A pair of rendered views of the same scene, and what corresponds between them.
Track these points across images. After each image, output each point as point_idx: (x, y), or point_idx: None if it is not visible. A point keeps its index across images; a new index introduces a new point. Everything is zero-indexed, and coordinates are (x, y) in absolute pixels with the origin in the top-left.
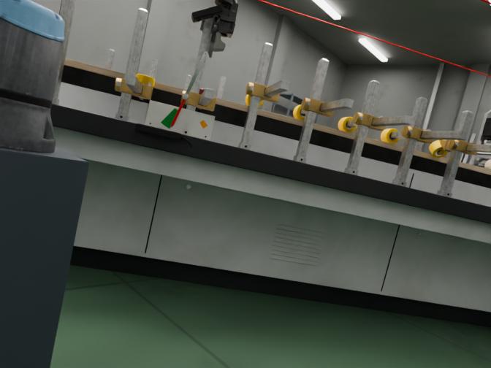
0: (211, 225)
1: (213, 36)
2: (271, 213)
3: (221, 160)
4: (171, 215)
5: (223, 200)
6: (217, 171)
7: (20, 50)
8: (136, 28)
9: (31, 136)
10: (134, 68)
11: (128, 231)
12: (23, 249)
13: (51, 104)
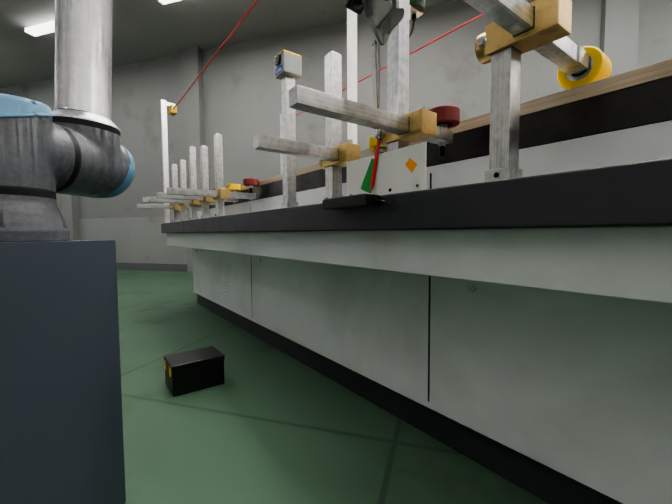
0: (530, 367)
1: (365, 5)
2: None
3: (446, 221)
4: (453, 341)
5: (545, 312)
6: (457, 247)
7: None
8: (326, 81)
9: None
10: (331, 130)
11: (404, 361)
12: None
13: (10, 189)
